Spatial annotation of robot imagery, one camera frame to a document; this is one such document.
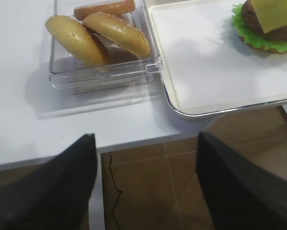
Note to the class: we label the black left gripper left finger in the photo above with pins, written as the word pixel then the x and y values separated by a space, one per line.
pixel 55 196

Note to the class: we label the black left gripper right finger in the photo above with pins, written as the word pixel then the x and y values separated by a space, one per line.
pixel 239 194

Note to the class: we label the yellow cheese slice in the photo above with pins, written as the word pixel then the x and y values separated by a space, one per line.
pixel 271 14

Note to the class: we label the bottom bun under lettuce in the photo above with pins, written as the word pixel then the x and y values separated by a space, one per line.
pixel 269 50

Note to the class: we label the green lettuce under patty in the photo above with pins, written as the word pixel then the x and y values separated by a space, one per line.
pixel 250 37

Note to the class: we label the clear plastic bun box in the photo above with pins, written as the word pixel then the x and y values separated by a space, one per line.
pixel 70 74

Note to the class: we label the white tray liner paper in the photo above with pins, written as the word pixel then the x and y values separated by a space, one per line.
pixel 205 72

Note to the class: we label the left sesame bun top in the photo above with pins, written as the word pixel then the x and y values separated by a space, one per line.
pixel 78 41

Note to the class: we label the sesame bun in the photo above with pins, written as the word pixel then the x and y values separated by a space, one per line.
pixel 119 32
pixel 78 41

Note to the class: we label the brown patty on burger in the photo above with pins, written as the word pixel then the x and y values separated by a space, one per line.
pixel 249 15

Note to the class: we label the right sesame bun top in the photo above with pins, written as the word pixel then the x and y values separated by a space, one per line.
pixel 119 32

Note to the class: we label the orange bun bottom in box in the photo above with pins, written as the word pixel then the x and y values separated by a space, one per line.
pixel 112 7

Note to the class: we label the silver metal baking tray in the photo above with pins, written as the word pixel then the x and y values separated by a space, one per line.
pixel 181 112

